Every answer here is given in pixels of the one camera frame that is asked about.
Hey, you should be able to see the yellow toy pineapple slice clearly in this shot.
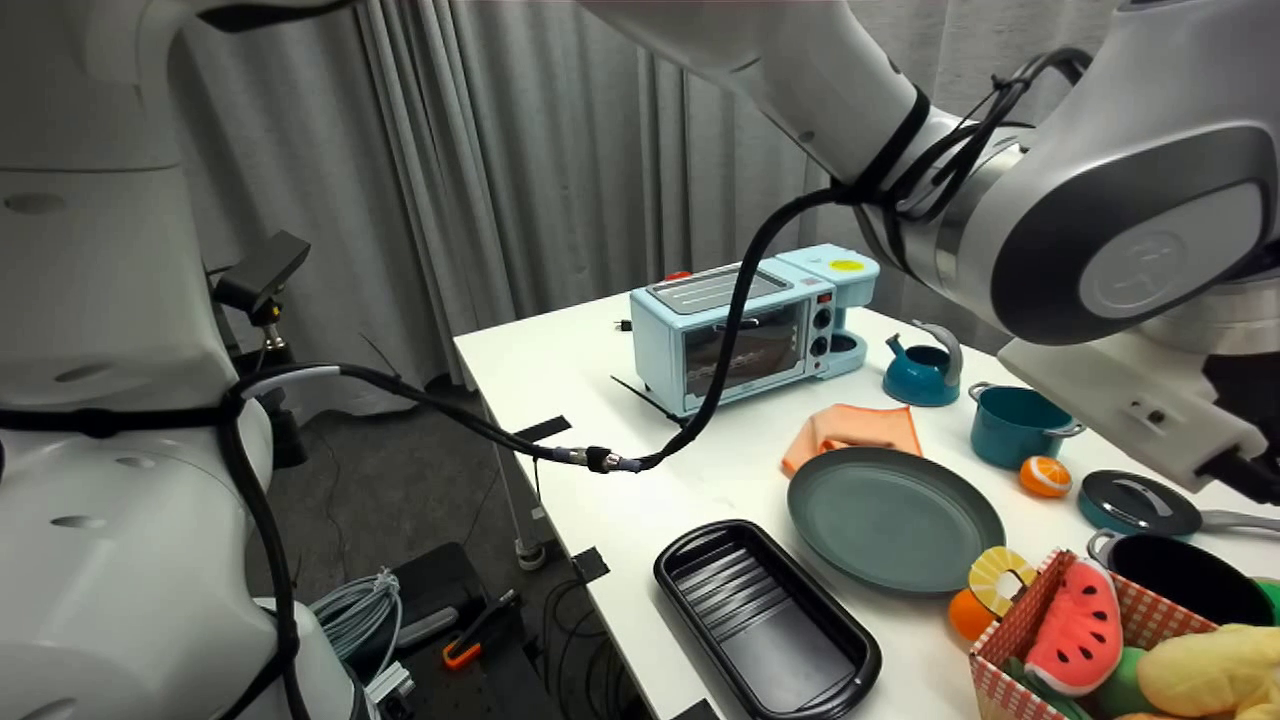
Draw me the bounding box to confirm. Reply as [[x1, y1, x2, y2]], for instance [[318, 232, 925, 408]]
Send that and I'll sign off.
[[963, 542, 1039, 618]]

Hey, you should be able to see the light blue toaster oven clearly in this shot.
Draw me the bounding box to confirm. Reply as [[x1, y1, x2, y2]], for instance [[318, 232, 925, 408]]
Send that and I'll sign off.
[[625, 238, 883, 424]]

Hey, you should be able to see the orange toy fruit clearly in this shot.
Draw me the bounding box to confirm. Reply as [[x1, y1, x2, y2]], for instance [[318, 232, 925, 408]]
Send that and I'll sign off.
[[944, 587, 1005, 648]]

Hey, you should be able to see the brown checkered box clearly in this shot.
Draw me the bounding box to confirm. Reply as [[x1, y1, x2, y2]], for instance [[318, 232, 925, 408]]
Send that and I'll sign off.
[[963, 542, 1280, 720]]

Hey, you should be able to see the orange handled tool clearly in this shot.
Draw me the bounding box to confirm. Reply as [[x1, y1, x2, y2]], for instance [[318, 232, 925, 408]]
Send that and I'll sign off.
[[441, 585, 523, 676]]

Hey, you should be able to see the small orange tangerine toy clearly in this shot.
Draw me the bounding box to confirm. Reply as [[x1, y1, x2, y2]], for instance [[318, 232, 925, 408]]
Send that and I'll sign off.
[[1011, 451, 1076, 503]]

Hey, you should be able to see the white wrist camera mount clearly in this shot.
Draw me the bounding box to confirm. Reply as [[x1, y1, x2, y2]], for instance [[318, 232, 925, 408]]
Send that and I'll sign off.
[[995, 331, 1273, 495]]

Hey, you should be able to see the teal small frying pan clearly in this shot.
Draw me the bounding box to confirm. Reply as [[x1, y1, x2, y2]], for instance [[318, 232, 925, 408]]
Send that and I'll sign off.
[[1071, 465, 1280, 542]]

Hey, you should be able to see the small black tape square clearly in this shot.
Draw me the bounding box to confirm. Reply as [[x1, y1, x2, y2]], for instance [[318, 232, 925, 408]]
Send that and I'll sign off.
[[567, 542, 614, 587]]

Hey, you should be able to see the white coiled cable bundle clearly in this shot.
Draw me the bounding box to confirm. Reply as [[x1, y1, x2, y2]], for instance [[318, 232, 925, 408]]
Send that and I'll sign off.
[[306, 568, 412, 710]]

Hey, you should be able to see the light green toy fruit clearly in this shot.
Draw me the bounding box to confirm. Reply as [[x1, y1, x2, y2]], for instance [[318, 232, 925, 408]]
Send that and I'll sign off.
[[1108, 644, 1171, 720]]

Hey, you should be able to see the grey round plate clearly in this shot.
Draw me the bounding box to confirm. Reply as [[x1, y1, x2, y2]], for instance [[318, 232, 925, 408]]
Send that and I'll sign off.
[[783, 442, 1007, 598]]

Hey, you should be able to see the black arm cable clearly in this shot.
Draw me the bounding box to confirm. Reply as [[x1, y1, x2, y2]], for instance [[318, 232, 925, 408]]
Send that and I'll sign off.
[[210, 48, 1092, 720]]

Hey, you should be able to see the black toy pot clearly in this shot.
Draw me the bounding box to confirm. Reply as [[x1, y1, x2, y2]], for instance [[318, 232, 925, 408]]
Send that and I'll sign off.
[[1085, 526, 1280, 633]]

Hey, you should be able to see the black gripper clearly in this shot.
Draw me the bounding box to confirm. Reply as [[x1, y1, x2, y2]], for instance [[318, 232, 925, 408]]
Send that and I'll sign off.
[[1190, 442, 1280, 507]]

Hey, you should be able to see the black ribbed tray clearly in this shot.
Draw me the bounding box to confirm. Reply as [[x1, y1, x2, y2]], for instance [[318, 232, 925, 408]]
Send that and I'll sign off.
[[653, 517, 883, 720]]

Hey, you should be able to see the teal toy pot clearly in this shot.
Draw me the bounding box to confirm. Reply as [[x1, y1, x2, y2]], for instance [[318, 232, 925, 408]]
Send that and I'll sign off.
[[963, 381, 1085, 475]]

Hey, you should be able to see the long black tape strip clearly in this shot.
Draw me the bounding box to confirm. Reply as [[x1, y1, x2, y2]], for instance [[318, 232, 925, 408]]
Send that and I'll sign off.
[[504, 410, 574, 451]]

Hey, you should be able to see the toy watermelon slice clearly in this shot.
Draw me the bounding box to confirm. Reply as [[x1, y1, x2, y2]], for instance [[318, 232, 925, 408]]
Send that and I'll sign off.
[[1021, 555, 1126, 698]]

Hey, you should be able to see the teal toy kettle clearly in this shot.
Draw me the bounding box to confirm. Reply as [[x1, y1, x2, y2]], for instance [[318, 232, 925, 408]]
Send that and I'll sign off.
[[878, 319, 967, 410]]

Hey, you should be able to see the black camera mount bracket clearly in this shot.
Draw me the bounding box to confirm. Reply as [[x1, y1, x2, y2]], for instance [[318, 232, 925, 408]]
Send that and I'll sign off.
[[204, 228, 318, 331]]

